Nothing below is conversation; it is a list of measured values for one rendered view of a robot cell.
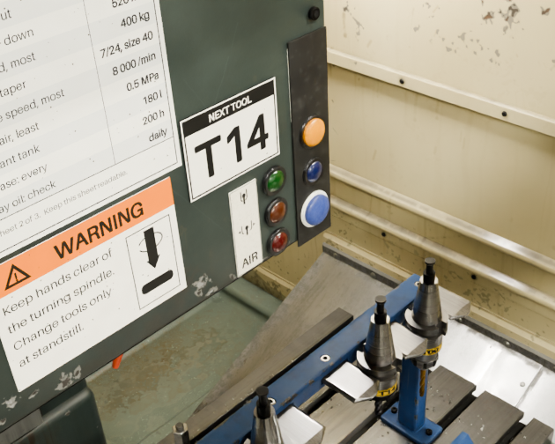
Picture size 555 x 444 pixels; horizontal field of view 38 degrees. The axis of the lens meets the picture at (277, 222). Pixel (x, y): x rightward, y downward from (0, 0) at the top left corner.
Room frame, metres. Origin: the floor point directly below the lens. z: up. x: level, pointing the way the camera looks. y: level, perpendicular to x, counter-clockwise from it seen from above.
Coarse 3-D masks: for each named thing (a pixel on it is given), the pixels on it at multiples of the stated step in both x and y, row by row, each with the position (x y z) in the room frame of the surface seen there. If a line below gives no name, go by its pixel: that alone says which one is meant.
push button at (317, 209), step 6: (312, 198) 0.62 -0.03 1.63; (318, 198) 0.62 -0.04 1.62; (324, 198) 0.62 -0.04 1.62; (312, 204) 0.61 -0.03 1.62; (318, 204) 0.61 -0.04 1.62; (324, 204) 0.62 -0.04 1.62; (306, 210) 0.61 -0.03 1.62; (312, 210) 0.61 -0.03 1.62; (318, 210) 0.61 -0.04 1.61; (324, 210) 0.62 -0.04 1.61; (306, 216) 0.61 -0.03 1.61; (312, 216) 0.61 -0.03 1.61; (318, 216) 0.61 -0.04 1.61; (324, 216) 0.62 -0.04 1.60; (312, 222) 0.61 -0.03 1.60; (318, 222) 0.61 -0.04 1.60
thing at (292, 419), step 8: (288, 408) 0.74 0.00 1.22; (296, 408) 0.74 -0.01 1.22; (280, 416) 0.73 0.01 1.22; (288, 416) 0.73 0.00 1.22; (296, 416) 0.73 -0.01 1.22; (304, 416) 0.73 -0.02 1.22; (280, 424) 0.72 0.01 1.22; (288, 424) 0.72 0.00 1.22; (296, 424) 0.72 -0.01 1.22; (304, 424) 0.72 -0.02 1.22; (312, 424) 0.71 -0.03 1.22; (320, 424) 0.72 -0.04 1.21; (288, 432) 0.70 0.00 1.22; (296, 432) 0.70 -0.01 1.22; (304, 432) 0.70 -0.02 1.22; (312, 432) 0.70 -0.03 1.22; (320, 432) 0.70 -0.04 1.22; (296, 440) 0.69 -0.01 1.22; (304, 440) 0.69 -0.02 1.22; (312, 440) 0.69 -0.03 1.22; (320, 440) 0.69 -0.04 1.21
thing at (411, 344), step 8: (392, 328) 0.89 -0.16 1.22; (400, 328) 0.89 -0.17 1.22; (400, 336) 0.87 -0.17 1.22; (408, 336) 0.87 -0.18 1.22; (416, 336) 0.87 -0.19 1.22; (400, 344) 0.85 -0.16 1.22; (408, 344) 0.85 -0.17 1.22; (416, 344) 0.85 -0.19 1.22; (424, 344) 0.85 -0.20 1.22; (408, 352) 0.83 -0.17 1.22; (416, 352) 0.83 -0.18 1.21; (424, 352) 0.84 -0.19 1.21
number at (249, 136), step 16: (256, 112) 0.58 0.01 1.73; (224, 128) 0.56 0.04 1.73; (240, 128) 0.57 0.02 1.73; (256, 128) 0.58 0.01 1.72; (224, 144) 0.55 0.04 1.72; (240, 144) 0.57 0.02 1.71; (256, 144) 0.58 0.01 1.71; (272, 144) 0.59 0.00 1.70; (224, 160) 0.55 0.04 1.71; (240, 160) 0.57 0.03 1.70
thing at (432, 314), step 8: (424, 288) 0.89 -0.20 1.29; (432, 288) 0.88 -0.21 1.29; (416, 296) 0.90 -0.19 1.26; (424, 296) 0.88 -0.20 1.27; (432, 296) 0.88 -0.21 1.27; (416, 304) 0.89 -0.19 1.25; (424, 304) 0.88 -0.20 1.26; (432, 304) 0.88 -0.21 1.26; (416, 312) 0.89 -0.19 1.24; (424, 312) 0.88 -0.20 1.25; (432, 312) 0.88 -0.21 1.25; (440, 312) 0.89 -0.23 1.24; (416, 320) 0.89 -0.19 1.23; (424, 320) 0.88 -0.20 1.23; (432, 320) 0.88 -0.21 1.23; (440, 320) 0.89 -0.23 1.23
